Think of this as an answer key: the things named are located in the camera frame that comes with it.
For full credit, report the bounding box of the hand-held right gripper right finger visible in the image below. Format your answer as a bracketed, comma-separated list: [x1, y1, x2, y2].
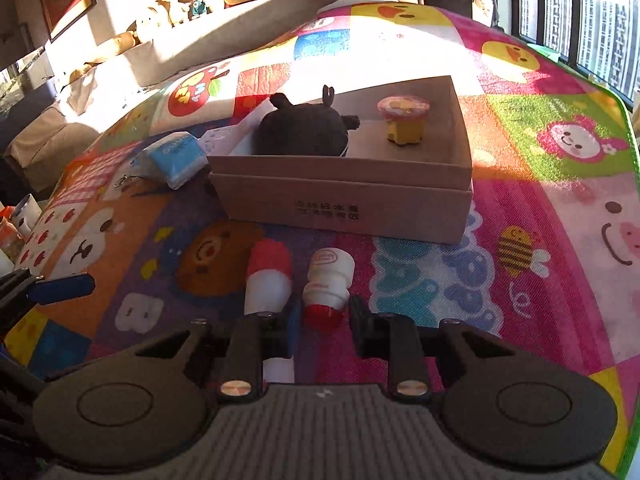
[349, 294, 507, 402]

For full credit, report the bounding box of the pink cardboard box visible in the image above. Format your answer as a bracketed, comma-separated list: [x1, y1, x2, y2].
[206, 75, 473, 246]

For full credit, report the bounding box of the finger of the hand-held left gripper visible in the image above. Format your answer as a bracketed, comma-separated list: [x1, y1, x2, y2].
[0, 267, 96, 307]

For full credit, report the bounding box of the white cup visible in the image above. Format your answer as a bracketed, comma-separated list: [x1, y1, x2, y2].
[10, 194, 42, 241]

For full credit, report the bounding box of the colourful cartoon play mat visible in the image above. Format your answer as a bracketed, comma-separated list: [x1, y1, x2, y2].
[0, 2, 640, 480]

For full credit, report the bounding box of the brown plush toy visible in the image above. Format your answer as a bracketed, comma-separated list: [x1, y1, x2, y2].
[100, 30, 138, 61]

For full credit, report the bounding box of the small white drink bottle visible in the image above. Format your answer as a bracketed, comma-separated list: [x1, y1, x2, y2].
[301, 250, 356, 333]

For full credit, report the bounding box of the red and white foam rocket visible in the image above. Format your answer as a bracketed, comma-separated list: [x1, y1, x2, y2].
[243, 239, 297, 386]

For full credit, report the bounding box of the beige sofa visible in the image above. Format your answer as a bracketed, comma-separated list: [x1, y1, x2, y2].
[5, 0, 396, 196]

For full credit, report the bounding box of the white power strip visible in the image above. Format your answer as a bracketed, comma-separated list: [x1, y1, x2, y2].
[202, 127, 251, 156]

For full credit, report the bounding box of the black plush toy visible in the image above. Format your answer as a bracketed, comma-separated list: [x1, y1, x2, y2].
[257, 85, 361, 157]

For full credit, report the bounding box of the cream plush toy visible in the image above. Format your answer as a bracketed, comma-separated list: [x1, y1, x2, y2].
[155, 0, 188, 28]
[135, 7, 163, 43]

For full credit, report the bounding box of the blue tissue pack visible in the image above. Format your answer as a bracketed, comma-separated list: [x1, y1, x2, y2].
[132, 131, 210, 191]

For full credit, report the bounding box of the orange bottle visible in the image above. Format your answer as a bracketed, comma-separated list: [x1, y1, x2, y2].
[0, 212, 25, 261]

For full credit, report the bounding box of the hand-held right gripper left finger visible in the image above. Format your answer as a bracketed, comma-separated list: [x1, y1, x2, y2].
[134, 304, 302, 402]

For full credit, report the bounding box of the yellow toy with pink lid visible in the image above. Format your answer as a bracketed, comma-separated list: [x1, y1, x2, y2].
[377, 95, 432, 147]

